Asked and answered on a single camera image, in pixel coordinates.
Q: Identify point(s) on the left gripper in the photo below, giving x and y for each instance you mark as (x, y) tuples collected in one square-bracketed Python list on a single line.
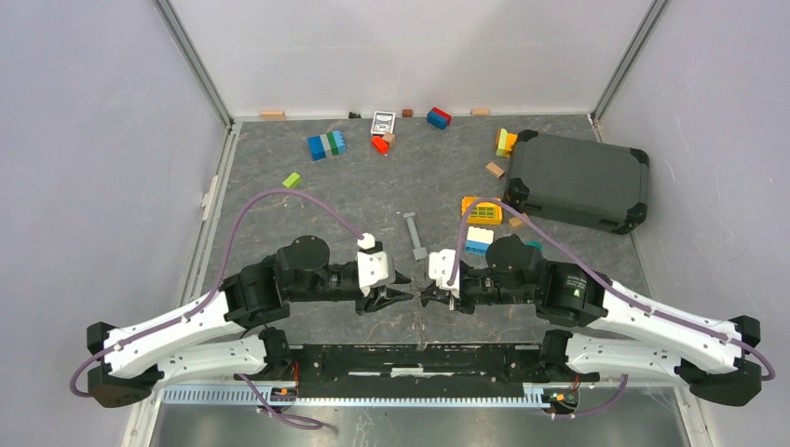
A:
[(380, 294)]

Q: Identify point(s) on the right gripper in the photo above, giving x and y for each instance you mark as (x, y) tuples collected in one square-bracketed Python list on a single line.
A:
[(461, 304)]

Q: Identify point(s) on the perforated metal ring plate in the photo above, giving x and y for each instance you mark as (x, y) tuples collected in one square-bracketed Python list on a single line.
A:
[(423, 314)]

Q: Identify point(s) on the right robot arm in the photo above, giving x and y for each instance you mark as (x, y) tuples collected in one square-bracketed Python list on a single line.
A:
[(602, 327)]

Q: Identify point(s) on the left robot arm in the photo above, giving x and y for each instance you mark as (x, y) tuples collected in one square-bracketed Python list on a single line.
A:
[(227, 330)]

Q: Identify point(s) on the grey toy axle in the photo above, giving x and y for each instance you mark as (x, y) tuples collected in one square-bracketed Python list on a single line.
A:
[(419, 251)]

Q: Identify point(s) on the white and blue brick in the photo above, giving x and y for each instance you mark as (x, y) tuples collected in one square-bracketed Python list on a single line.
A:
[(478, 240)]

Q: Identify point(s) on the yellow window brick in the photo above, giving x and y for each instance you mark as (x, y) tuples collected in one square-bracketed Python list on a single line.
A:
[(486, 213)]

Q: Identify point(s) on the teal small block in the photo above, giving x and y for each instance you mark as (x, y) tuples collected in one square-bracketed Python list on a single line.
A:
[(534, 244)]

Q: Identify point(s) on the tan wooden block near case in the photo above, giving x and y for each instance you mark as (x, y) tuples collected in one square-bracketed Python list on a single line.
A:
[(495, 170)]

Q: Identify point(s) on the red orange brick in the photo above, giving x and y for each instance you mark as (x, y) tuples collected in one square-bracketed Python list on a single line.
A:
[(380, 145)]

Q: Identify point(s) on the lime green block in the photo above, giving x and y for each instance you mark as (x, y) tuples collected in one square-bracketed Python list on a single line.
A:
[(292, 181)]

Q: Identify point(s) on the blue grey green brick stack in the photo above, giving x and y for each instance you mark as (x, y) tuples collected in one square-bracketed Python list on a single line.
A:
[(326, 145)]

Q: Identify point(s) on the playing card box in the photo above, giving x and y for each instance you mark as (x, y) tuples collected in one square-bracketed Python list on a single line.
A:
[(382, 123)]

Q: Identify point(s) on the orange green brown brick stack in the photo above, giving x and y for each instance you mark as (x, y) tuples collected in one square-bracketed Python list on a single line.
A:
[(505, 142)]

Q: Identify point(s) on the red and blue brick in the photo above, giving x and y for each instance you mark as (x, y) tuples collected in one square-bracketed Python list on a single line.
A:
[(438, 118)]

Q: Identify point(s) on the dark grey hard case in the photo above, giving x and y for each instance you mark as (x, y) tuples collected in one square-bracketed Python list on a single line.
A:
[(587, 183)]

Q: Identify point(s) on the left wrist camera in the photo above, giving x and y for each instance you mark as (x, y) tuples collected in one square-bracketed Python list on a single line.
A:
[(375, 266)]

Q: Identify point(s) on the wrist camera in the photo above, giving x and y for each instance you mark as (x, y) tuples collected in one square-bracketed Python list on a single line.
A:
[(442, 272), (375, 266)]

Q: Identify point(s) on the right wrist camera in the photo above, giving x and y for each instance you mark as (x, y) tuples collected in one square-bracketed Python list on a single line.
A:
[(442, 272)]

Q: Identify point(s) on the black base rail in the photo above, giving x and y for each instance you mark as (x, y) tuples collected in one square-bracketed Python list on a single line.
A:
[(413, 371)]

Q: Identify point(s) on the tan wooden block at wall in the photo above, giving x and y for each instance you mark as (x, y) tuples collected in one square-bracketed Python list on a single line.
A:
[(272, 115)]

